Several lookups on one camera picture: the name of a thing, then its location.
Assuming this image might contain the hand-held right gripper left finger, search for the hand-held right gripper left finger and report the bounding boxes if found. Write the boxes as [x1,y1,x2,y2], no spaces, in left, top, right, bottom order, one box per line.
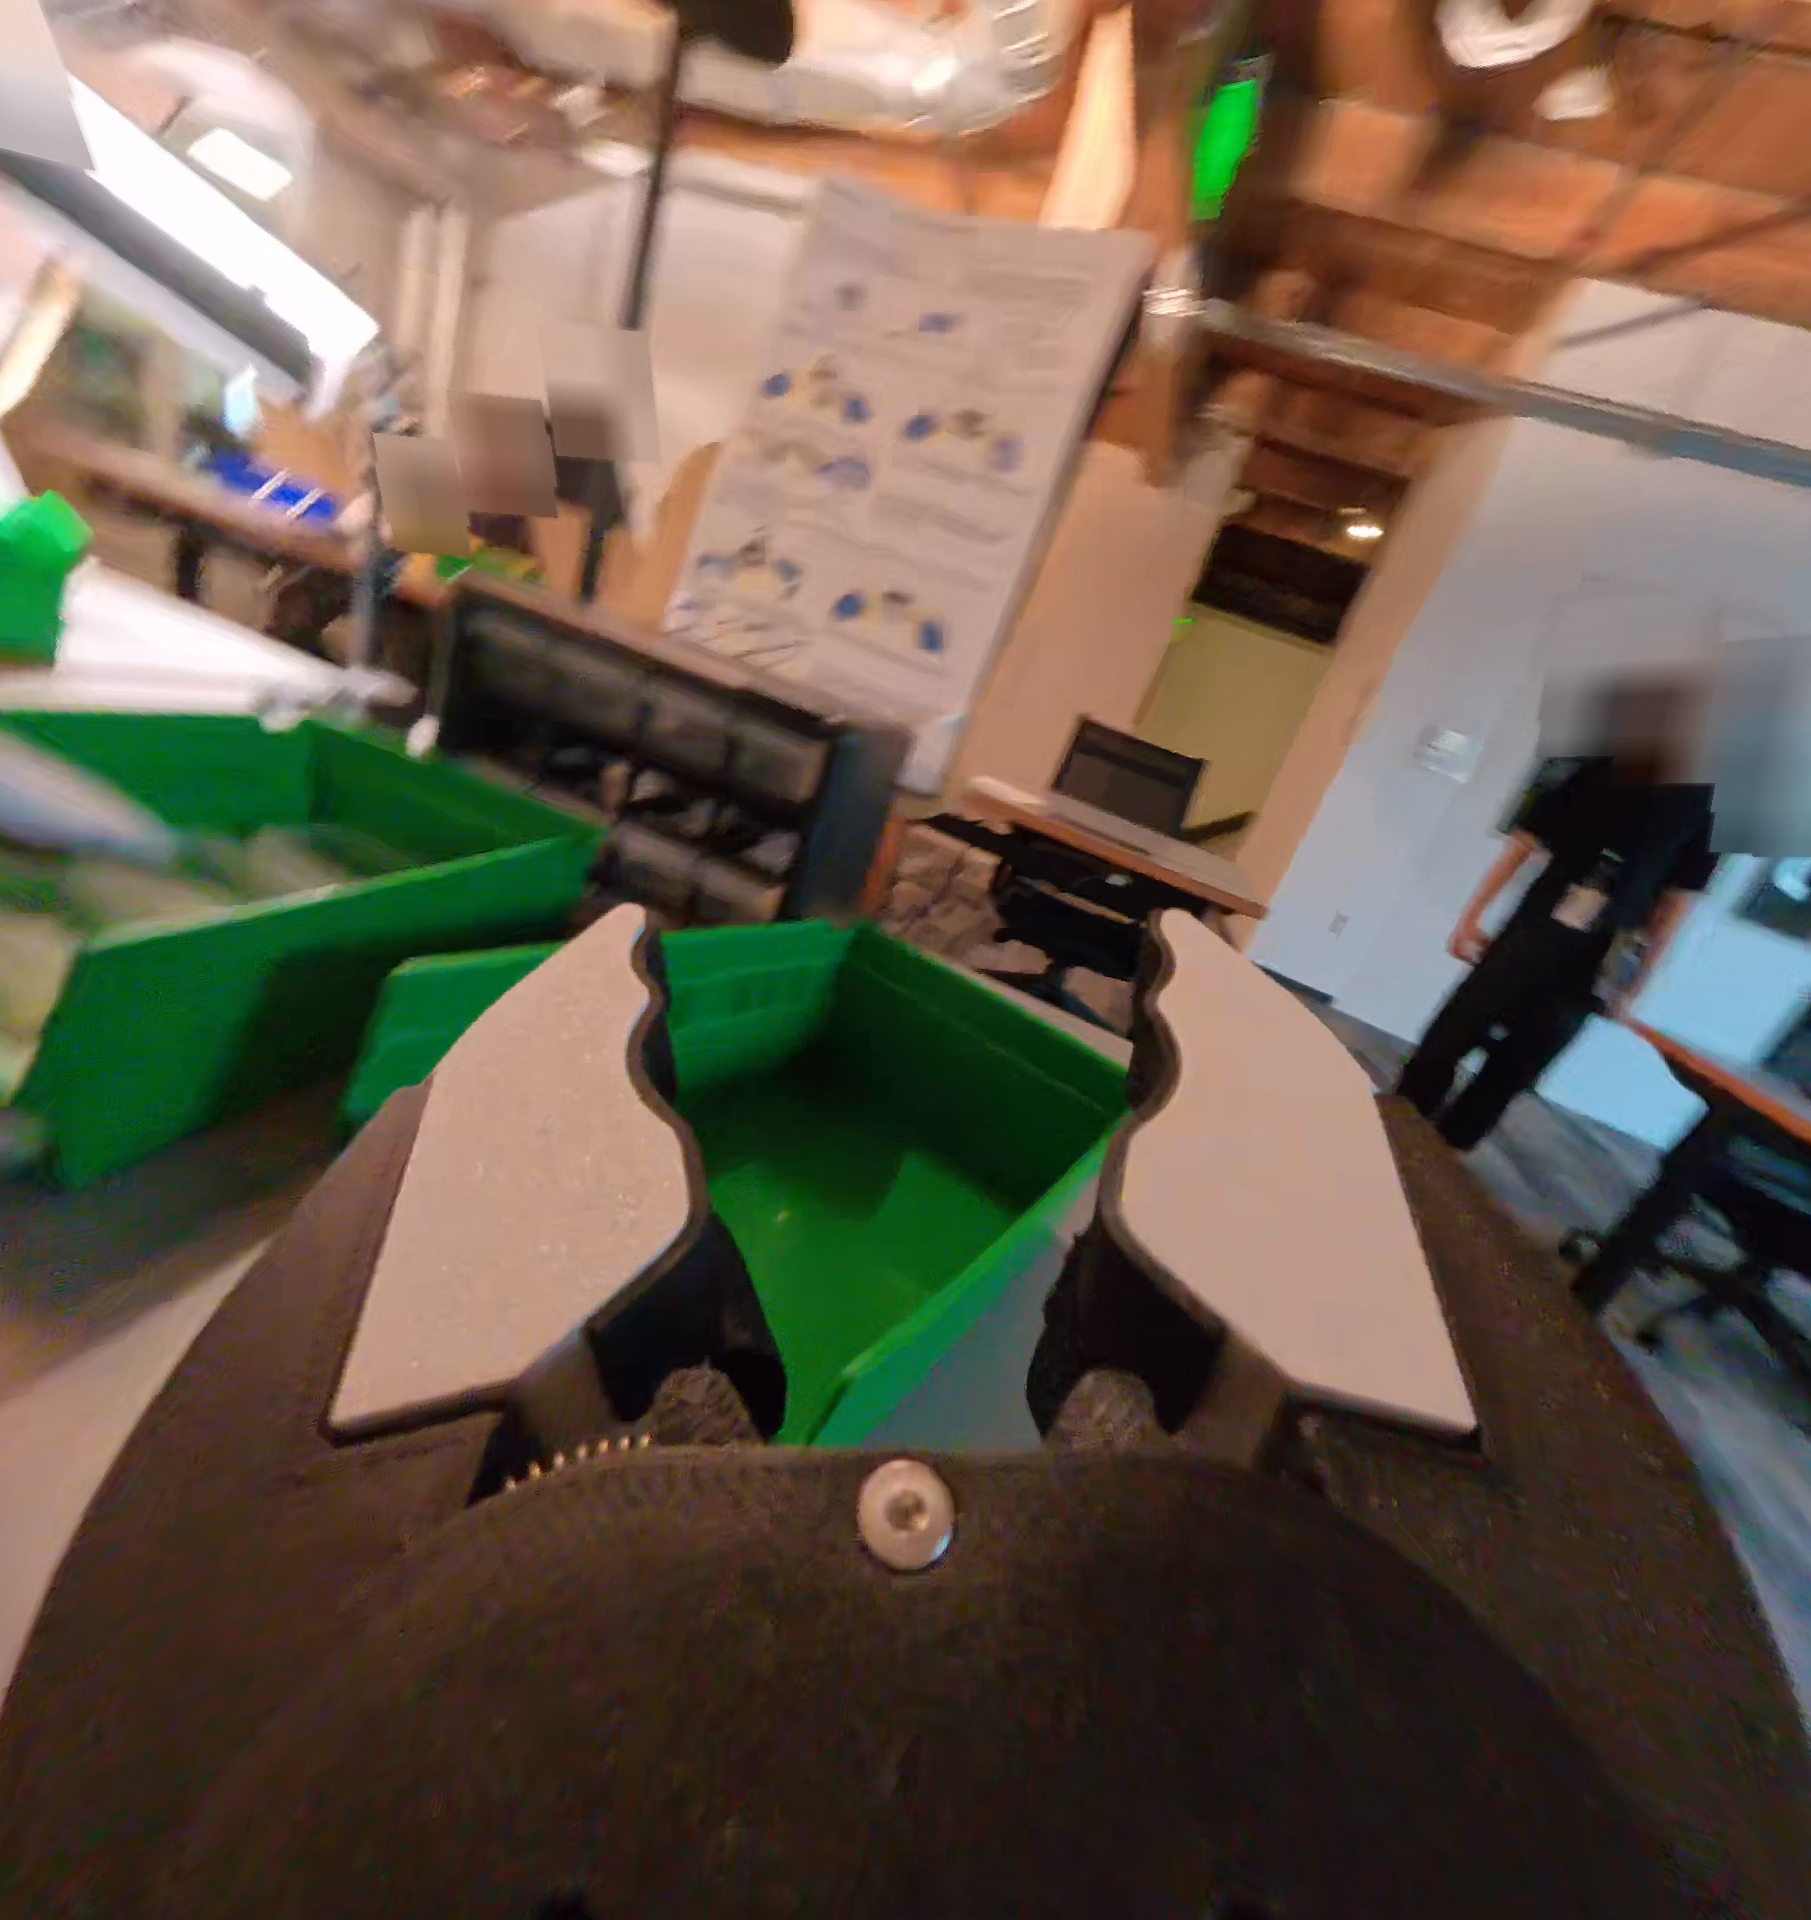
[330,900,786,1450]

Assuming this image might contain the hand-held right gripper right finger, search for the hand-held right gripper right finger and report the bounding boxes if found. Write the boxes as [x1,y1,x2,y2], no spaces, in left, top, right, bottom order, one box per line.
[1021,906,1477,1444]

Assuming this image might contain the green plastic bin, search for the green plastic bin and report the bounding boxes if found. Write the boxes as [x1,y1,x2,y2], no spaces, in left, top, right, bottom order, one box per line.
[0,464,94,668]
[0,706,609,1185]
[338,915,1134,1450]

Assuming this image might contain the black drawer cabinet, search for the black drawer cabinet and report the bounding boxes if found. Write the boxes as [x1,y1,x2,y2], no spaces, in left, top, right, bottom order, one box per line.
[432,581,915,933]

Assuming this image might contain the rows of clear drawers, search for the rows of clear drawers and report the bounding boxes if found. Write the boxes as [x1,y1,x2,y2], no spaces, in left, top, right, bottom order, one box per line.
[456,605,840,923]

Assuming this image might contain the grey top desk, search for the grey top desk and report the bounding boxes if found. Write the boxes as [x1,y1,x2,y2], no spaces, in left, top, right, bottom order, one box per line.
[963,778,1272,923]

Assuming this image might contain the black office chair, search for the black office chair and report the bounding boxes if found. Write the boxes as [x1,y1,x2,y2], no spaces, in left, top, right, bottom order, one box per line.
[922,715,1212,1036]

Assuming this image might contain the blue plastic bin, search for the blue plastic bin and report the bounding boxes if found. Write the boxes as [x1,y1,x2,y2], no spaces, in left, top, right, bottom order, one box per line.
[222,451,349,529]

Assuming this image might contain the white instruction poster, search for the white instruction poster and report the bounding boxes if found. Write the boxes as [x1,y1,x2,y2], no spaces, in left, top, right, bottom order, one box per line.
[659,174,1156,736]

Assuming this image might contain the long ceiling light fixture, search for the long ceiling light fixture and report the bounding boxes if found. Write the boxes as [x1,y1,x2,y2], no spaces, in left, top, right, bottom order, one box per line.
[66,70,388,374]

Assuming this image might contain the green exit sign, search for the green exit sign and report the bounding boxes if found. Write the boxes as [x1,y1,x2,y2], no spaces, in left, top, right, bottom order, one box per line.
[1189,56,1277,222]

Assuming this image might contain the silver air duct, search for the silver air duct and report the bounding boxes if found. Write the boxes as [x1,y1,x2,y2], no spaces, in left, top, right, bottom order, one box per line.
[786,0,1070,138]

